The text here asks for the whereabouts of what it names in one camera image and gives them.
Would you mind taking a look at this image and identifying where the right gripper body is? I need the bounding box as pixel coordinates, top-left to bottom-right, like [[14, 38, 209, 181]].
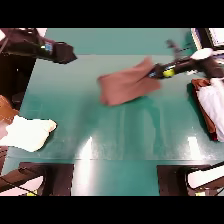
[[148, 64, 178, 80]]

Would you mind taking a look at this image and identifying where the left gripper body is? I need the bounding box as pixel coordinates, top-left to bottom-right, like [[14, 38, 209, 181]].
[[52, 41, 79, 65]]

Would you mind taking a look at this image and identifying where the brown T-shirt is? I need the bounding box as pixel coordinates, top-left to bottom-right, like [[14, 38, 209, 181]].
[[97, 56, 163, 107]]

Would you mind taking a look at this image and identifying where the black garment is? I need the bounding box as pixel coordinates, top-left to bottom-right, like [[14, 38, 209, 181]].
[[0, 52, 37, 111]]

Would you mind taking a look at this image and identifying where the white T-shirt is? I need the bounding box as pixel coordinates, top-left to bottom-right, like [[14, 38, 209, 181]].
[[196, 77, 224, 143]]

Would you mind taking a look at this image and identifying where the tan garment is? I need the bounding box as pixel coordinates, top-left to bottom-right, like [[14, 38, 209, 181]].
[[0, 94, 20, 124]]

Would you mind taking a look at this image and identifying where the red garment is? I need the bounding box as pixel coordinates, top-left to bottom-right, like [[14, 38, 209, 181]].
[[209, 131, 220, 143]]

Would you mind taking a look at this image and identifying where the cream white garment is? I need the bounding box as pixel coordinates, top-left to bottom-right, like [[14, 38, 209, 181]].
[[0, 114, 58, 153]]

